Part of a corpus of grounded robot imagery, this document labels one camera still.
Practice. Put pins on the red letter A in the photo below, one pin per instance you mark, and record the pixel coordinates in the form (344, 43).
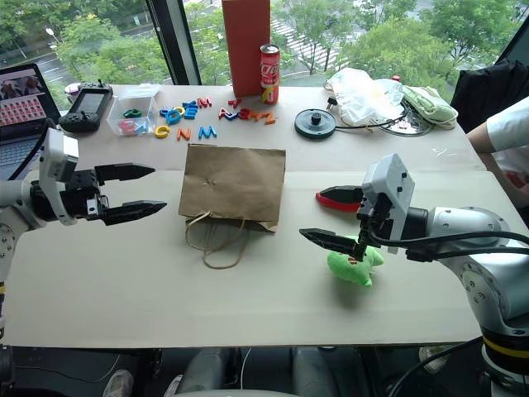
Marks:
(224, 114)

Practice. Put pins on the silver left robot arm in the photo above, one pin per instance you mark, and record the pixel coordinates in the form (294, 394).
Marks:
(16, 194)

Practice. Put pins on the blue letter K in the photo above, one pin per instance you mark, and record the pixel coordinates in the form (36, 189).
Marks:
(189, 104)

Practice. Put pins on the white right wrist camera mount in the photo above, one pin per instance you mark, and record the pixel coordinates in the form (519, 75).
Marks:
(390, 178)

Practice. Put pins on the grey shoe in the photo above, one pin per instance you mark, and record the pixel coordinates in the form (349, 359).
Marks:
(119, 384)

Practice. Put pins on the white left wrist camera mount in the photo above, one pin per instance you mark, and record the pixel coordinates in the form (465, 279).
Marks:
(58, 157)

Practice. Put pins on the black window pillar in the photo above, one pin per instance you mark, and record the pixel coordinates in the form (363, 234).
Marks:
(173, 41)

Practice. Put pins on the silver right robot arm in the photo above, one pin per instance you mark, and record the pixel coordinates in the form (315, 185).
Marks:
(454, 219)

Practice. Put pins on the cream and green cloth pouch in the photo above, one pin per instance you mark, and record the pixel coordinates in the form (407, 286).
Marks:
(430, 108)

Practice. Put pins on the orange letter Z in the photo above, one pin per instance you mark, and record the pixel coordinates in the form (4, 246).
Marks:
(268, 119)

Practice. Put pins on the blue letter M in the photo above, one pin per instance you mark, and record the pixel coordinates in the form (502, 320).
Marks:
(207, 132)

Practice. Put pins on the blue letter G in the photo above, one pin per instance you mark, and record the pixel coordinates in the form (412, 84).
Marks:
(169, 117)

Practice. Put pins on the purple and white cup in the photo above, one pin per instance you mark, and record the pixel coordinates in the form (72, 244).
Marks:
(72, 92)

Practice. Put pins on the green letter in box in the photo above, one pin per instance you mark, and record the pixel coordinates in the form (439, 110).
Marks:
(131, 113)

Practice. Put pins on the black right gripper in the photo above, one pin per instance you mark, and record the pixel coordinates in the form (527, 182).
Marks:
(378, 215)

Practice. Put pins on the open laptop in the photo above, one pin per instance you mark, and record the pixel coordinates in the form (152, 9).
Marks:
(20, 107)

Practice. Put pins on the red letter H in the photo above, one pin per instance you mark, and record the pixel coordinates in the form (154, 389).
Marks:
(251, 116)

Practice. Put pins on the orange letter N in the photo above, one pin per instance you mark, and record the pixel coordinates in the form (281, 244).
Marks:
(184, 134)

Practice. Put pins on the red letter M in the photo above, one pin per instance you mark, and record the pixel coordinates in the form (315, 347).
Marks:
(204, 103)

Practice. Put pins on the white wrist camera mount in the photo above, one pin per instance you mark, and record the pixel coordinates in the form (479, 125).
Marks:
(390, 178)
(58, 157)

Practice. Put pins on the red cola can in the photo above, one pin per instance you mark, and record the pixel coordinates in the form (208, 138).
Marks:
(269, 74)

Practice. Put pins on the round glass lid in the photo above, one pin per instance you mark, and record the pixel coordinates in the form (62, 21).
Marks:
(407, 129)

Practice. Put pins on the blue letter in box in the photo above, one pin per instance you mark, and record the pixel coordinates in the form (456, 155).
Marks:
(141, 129)

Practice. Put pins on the red letter in box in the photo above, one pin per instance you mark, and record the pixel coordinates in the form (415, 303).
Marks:
(125, 127)

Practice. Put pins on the person in white shirt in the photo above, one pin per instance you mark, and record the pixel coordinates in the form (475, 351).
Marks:
(508, 124)

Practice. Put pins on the clear plastic box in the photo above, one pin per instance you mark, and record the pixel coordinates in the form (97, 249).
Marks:
(134, 103)

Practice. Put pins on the grey rounded shape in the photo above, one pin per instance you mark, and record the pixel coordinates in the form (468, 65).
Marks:
(322, 372)
(211, 370)

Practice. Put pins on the yellow letter C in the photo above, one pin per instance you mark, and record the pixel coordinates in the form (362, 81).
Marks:
(158, 132)

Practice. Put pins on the white plastic bag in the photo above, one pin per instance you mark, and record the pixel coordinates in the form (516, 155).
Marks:
(355, 95)

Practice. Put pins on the black handheld controller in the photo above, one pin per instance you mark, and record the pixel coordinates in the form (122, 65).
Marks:
(84, 105)

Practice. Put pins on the white shoe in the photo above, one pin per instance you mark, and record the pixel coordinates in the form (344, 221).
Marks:
(434, 357)

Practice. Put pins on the red letter Y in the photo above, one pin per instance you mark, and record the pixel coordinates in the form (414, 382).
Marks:
(234, 102)

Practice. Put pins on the blue letter E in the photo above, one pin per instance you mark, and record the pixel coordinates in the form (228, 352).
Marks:
(190, 112)

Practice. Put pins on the green plush toy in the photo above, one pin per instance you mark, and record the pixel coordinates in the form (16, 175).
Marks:
(351, 271)

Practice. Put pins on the brown paper bag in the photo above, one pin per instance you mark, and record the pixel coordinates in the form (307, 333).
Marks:
(233, 182)

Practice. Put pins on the black round kettle base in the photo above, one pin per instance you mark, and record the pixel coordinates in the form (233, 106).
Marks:
(308, 126)

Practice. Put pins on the tall orange box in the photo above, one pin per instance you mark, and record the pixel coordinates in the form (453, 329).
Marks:
(246, 49)

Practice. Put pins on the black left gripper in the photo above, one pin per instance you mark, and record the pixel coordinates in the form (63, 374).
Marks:
(84, 194)

